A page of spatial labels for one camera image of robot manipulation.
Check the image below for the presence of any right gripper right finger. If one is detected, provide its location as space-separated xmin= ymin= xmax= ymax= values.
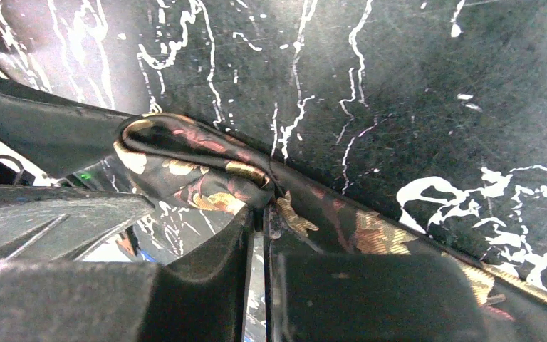
xmin=264 ymin=207 xmax=547 ymax=341

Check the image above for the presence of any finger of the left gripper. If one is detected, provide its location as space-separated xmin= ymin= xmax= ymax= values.
xmin=0 ymin=185 xmax=155 ymax=260
xmin=0 ymin=77 xmax=130 ymax=177

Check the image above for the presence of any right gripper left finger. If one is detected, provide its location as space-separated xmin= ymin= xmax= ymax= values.
xmin=0 ymin=209 xmax=253 ymax=341

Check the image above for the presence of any dark floral tie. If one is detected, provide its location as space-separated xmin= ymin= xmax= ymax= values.
xmin=113 ymin=113 xmax=547 ymax=307

